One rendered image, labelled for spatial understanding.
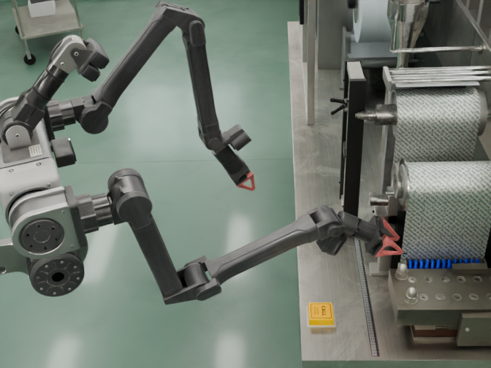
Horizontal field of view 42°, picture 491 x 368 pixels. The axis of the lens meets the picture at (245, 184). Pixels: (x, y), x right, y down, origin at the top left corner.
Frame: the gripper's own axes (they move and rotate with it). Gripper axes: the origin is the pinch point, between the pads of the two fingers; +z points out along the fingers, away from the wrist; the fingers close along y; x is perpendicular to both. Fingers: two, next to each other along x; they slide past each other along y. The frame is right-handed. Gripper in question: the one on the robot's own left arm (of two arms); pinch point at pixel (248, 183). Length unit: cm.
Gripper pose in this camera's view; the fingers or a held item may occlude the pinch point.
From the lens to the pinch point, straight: 218.8
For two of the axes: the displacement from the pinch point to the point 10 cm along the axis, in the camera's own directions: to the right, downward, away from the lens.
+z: 5.0, 5.9, 6.3
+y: -3.7, -5.2, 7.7
